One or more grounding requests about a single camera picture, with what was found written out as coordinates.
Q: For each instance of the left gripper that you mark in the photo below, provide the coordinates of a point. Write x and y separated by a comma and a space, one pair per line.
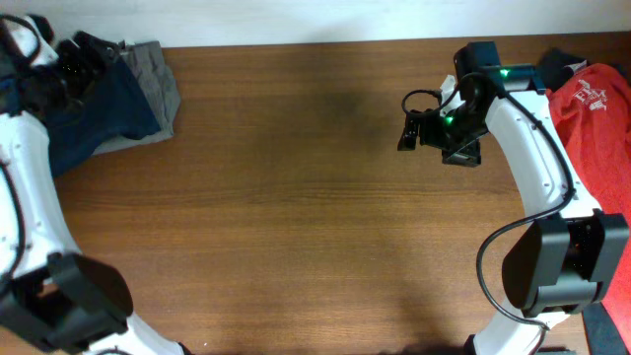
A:
86, 42

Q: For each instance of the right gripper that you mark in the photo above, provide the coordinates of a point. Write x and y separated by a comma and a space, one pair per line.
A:
466, 154

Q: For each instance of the navy blue shorts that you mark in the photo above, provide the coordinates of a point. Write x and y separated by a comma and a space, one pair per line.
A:
116, 107

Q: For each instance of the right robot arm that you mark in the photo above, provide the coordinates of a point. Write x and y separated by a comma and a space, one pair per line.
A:
567, 256

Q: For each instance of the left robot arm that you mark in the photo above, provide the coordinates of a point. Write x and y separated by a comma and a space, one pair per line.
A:
52, 296

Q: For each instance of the folded grey shorts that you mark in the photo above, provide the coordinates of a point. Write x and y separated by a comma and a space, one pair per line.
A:
157, 82

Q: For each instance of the red printed t-shirt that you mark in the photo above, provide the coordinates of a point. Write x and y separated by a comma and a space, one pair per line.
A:
591, 113

